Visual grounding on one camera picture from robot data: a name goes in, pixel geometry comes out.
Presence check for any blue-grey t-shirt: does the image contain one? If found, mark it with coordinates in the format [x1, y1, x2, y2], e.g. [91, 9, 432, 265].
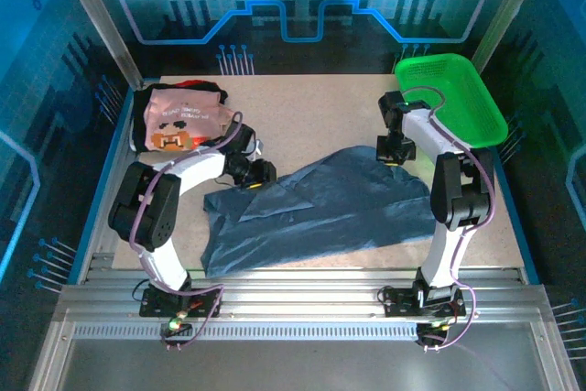
[201, 145, 439, 279]

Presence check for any green plastic basket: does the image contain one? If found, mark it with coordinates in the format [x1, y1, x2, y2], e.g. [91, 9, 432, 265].
[394, 52, 510, 150]

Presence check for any orange and white object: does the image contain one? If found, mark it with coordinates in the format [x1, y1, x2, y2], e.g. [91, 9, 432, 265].
[144, 87, 235, 153]

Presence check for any red t-shirt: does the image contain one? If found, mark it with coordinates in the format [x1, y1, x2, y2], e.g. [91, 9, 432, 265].
[176, 79, 217, 91]

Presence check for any pink printed folded shirt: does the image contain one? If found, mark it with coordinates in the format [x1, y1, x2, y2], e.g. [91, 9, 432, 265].
[130, 82, 230, 154]

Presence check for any small circuit board with LED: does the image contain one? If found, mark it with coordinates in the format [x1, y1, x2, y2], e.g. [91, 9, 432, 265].
[159, 315, 194, 352]
[415, 320, 452, 353]

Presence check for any aluminium rail frame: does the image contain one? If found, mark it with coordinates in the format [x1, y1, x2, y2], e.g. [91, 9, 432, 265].
[27, 266, 581, 391]

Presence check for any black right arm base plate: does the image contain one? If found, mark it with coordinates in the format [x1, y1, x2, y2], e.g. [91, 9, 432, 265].
[378, 284, 468, 320]

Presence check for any slotted grey cable duct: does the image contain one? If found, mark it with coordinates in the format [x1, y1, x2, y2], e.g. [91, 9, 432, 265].
[72, 323, 421, 342]

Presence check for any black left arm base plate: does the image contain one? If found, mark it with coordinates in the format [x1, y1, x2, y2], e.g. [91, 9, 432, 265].
[138, 287, 223, 320]

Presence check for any aluminium corner post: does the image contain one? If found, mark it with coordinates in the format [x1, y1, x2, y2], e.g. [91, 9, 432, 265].
[469, 0, 550, 74]
[50, 0, 144, 91]

